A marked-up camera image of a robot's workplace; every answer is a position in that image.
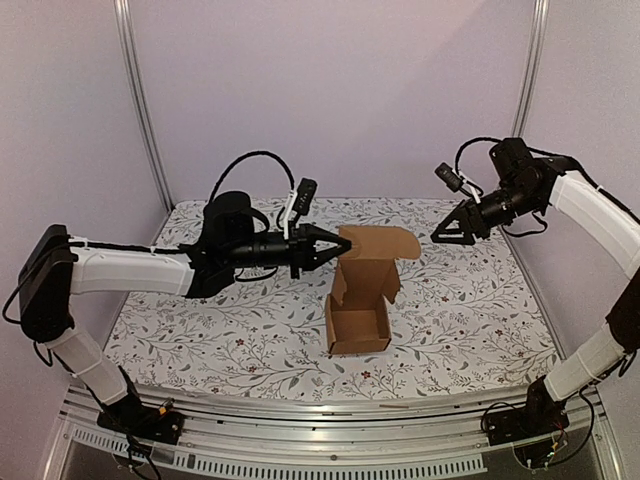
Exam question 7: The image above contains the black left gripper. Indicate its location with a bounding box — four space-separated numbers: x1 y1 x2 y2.
224 220 351 279

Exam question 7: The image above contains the brown cardboard box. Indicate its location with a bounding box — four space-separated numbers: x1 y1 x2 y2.
325 225 421 355

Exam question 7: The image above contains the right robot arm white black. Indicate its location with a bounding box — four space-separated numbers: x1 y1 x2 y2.
431 136 639 436

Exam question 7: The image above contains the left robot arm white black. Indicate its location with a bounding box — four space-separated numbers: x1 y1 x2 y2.
7 191 351 434

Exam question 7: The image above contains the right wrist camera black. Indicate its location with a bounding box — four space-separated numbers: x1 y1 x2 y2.
434 163 484 203

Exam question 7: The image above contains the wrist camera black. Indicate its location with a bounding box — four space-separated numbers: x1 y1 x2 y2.
434 163 484 203
276 178 317 239

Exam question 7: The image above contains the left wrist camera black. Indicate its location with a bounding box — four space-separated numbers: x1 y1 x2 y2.
276 178 317 239

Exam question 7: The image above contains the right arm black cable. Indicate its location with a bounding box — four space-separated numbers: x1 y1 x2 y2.
453 138 501 174

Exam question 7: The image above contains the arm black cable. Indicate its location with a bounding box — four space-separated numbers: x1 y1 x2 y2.
453 138 501 174
207 151 296 201

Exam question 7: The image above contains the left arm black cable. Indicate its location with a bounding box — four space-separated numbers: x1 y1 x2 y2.
207 151 296 201

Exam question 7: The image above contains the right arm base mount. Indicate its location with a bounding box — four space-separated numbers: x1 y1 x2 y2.
480 391 569 446

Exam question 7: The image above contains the front aluminium rail base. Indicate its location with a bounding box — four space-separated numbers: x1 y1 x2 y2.
42 384 626 480

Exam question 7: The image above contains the right aluminium frame post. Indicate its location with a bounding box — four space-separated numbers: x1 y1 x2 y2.
511 0 550 137

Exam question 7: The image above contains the aluminium frame post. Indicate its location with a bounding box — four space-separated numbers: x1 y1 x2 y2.
112 0 176 211
511 0 550 137

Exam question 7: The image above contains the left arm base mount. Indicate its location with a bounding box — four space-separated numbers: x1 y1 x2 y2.
97 393 185 445

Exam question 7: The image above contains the left aluminium frame post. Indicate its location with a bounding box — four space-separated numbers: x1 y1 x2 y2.
112 0 176 211

